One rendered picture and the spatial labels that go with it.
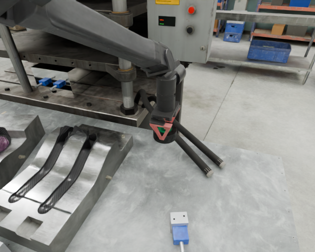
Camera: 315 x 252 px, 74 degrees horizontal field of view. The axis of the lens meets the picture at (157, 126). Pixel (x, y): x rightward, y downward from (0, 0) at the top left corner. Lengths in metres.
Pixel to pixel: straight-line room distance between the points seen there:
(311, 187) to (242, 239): 1.52
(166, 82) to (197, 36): 0.50
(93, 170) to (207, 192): 0.40
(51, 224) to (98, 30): 0.50
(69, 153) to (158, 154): 0.35
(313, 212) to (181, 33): 1.60
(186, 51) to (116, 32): 0.66
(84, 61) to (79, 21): 0.88
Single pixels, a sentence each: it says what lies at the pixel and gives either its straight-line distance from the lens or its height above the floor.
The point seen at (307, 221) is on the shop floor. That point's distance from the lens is 1.96.
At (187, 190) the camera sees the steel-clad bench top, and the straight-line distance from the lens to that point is 0.80.
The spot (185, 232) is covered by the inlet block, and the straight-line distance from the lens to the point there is 0.67.
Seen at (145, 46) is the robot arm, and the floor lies 1.29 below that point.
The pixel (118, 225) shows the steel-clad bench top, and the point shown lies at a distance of 0.73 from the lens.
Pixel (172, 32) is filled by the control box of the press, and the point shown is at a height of 1.20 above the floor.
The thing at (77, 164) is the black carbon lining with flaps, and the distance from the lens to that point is 0.79.
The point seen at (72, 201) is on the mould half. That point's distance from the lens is 0.71.
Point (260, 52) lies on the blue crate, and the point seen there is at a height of 0.37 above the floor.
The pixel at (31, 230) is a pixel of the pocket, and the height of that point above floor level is 0.86.
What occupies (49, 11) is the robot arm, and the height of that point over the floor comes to 1.39.
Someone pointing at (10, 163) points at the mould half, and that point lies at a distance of 0.97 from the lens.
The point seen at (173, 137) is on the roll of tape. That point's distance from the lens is 0.70.
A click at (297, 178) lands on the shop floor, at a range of 2.22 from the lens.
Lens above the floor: 1.43
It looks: 36 degrees down
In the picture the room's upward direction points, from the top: straight up
